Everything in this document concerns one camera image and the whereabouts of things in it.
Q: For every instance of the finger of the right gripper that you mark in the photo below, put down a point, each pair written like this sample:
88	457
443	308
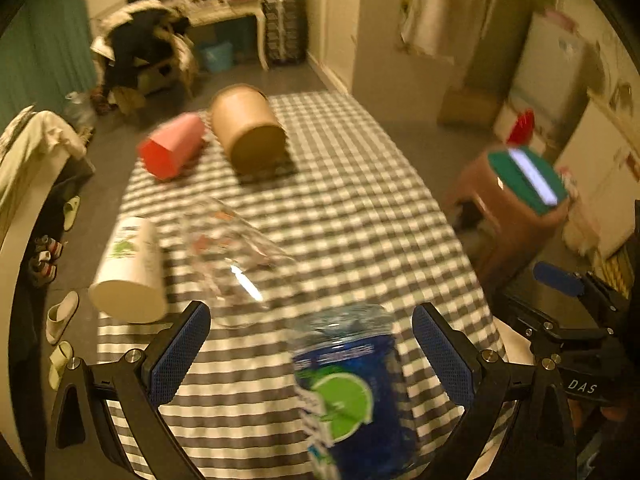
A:
570	284

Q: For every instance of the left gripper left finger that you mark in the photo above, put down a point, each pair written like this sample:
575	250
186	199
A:
83	442

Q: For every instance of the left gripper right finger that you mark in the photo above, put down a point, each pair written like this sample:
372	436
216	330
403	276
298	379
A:
540	441

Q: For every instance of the white paper cup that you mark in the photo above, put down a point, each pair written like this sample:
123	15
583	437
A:
129	282

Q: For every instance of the clear glass cup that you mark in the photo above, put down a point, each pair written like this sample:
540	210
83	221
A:
240	271

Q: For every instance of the red faceted cup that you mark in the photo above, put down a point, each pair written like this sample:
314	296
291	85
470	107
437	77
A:
166	151

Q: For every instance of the brown paper cup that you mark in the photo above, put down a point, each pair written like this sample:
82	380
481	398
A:
247	129

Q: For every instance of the brown plastic stool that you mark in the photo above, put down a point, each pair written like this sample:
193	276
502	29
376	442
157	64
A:
519	234

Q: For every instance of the smartphone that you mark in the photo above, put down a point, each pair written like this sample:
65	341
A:
534	177

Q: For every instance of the green slipper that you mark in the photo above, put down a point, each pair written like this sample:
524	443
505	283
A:
62	354

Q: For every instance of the green stool pad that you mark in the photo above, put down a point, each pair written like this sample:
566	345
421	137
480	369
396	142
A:
505	169

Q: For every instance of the white slipper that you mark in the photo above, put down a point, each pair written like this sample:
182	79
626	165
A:
59	316

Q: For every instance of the red bottle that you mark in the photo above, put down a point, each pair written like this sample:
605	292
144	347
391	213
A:
523	129

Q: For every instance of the sneakers under bed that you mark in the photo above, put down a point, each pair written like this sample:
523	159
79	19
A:
42	268

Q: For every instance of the white refrigerator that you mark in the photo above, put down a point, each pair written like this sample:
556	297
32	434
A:
550	78

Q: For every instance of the checkered tablecloth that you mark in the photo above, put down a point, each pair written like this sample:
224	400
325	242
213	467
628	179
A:
362	227

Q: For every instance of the bed with blankets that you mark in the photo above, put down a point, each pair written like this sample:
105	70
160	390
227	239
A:
42	144

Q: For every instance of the hanging white towel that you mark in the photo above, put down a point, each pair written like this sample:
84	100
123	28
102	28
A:
448	30

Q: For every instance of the water jug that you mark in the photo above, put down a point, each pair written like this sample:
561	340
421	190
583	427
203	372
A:
79	110

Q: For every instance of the dark suitcase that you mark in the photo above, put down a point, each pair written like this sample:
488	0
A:
286	31

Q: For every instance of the green curtain left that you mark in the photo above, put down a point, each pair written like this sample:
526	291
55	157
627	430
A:
45	55

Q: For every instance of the chair piled with clothes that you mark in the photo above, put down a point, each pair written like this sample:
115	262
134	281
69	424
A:
142	48

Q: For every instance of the blue laundry basket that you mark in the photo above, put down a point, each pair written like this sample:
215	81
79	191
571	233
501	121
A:
218	58

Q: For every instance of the white desk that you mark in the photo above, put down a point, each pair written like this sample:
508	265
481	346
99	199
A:
207	12

